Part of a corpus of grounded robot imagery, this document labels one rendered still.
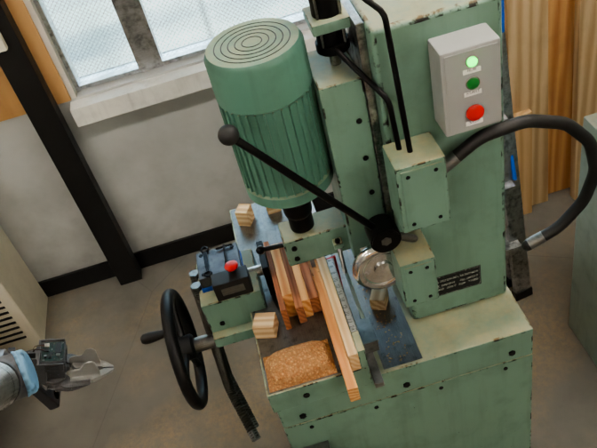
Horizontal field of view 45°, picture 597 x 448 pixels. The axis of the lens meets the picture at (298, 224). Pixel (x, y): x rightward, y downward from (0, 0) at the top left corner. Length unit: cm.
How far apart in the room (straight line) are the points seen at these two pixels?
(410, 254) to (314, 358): 28
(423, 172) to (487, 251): 37
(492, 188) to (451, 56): 37
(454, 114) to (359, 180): 25
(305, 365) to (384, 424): 34
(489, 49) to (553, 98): 169
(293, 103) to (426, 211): 31
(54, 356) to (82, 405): 126
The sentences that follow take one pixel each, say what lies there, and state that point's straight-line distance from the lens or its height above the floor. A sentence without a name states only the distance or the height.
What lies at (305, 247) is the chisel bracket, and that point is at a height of 104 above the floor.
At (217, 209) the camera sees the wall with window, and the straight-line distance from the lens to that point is 305.
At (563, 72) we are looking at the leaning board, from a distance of 283.
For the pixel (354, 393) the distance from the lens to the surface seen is 139.
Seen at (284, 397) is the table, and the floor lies 88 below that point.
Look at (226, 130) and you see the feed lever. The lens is 116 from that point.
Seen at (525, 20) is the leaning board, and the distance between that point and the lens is 263.
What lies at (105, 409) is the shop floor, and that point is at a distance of 278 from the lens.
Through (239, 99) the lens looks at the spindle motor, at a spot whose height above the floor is 145.
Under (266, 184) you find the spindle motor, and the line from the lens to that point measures 132.
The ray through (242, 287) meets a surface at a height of 98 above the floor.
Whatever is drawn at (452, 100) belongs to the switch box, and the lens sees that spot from 121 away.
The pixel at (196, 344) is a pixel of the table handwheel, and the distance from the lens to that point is 169.
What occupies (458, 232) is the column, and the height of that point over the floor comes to 103.
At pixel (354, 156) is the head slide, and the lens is 133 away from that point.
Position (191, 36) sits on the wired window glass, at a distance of 271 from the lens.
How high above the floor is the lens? 207
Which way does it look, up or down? 41 degrees down
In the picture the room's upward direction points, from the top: 16 degrees counter-clockwise
